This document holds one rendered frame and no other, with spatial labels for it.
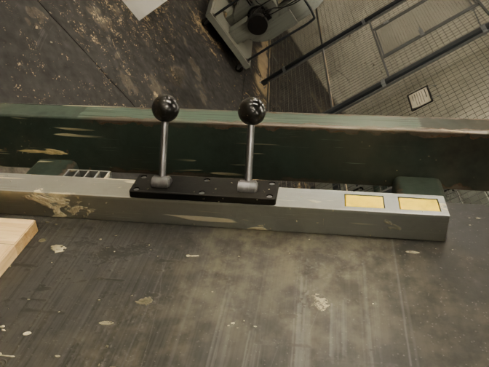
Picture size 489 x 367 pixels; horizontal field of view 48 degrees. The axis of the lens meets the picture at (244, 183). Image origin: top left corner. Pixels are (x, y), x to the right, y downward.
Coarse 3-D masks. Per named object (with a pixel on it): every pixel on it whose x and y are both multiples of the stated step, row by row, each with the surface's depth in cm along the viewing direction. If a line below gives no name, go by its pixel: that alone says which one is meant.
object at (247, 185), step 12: (240, 108) 72; (252, 108) 71; (264, 108) 72; (252, 120) 72; (252, 132) 73; (252, 144) 73; (252, 156) 73; (252, 168) 73; (240, 180) 73; (252, 192) 72
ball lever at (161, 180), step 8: (160, 96) 74; (168, 96) 74; (152, 104) 74; (160, 104) 73; (168, 104) 73; (176, 104) 74; (152, 112) 75; (160, 112) 73; (168, 112) 73; (176, 112) 74; (160, 120) 74; (168, 120) 74; (160, 144) 75; (160, 152) 75; (160, 160) 75; (160, 168) 74; (160, 176) 74; (168, 176) 74; (152, 184) 74; (160, 184) 74; (168, 184) 74
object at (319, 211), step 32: (0, 192) 77; (32, 192) 76; (64, 192) 75; (96, 192) 75; (128, 192) 75; (288, 192) 74; (320, 192) 74; (352, 192) 74; (192, 224) 75; (224, 224) 74; (256, 224) 73; (288, 224) 72; (320, 224) 72; (352, 224) 71; (384, 224) 70; (416, 224) 69
